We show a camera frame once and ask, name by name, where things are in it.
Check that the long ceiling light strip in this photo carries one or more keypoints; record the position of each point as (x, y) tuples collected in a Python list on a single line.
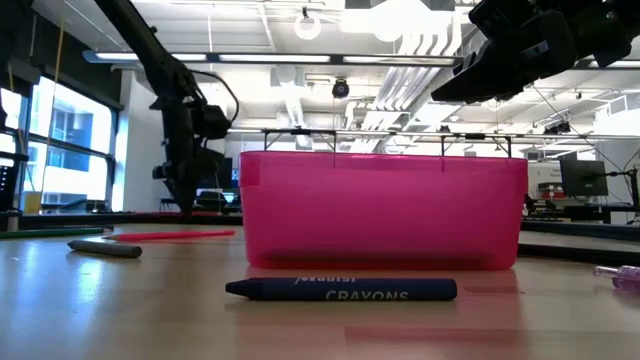
[(275, 58)]

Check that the white ceiling ducts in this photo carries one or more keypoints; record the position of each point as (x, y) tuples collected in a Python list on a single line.
[(420, 45)]

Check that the black overhead rig bar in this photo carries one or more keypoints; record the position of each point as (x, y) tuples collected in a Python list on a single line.
[(300, 132)]

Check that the large office window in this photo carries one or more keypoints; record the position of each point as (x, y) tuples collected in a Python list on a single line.
[(75, 125)]

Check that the black aluminium table frame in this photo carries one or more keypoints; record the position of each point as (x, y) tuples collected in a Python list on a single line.
[(75, 219)]

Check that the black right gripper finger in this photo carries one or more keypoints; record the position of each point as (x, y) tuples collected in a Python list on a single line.
[(480, 82)]

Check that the yellow container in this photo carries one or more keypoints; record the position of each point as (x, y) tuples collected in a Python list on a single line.
[(32, 202)]

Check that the pinkish purple pen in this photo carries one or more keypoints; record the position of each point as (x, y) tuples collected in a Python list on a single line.
[(625, 277)]

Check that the pink pencil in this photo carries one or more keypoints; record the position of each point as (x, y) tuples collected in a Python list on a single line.
[(170, 235)]

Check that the black ceiling dome camera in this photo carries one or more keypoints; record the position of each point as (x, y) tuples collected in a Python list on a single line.
[(340, 89)]

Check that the black monitor on arm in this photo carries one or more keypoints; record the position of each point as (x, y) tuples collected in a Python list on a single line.
[(582, 177)]

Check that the dark blue crayon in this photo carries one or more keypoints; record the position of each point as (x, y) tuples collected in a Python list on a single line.
[(350, 290)]

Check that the grey crayon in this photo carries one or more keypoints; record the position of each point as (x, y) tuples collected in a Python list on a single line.
[(105, 248)]

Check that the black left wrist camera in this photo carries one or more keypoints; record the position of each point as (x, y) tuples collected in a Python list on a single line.
[(216, 122)]

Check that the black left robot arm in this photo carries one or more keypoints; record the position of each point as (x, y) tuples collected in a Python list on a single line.
[(150, 55)]

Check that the green pencil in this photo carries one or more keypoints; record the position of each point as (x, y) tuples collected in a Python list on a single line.
[(50, 232)]

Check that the pink-red plastic bin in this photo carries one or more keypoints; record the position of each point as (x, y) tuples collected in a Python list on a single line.
[(380, 210)]

